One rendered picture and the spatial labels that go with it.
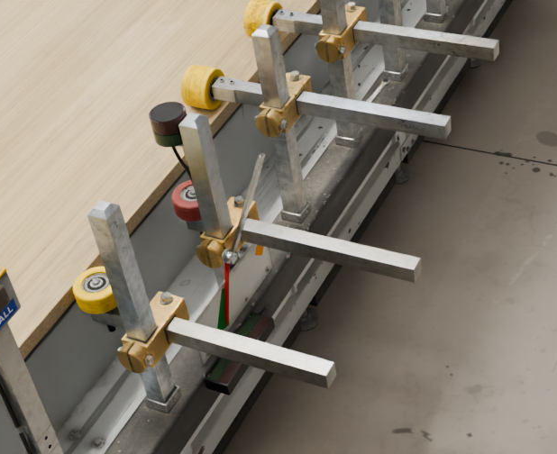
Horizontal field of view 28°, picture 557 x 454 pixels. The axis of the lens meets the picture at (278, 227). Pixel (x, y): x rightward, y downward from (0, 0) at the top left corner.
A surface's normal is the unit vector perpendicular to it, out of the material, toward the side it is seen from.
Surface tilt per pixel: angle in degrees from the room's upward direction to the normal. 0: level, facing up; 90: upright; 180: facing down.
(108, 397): 0
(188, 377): 0
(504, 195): 0
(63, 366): 90
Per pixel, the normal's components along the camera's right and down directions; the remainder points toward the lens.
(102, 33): -0.15, -0.75
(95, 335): 0.88, 0.21
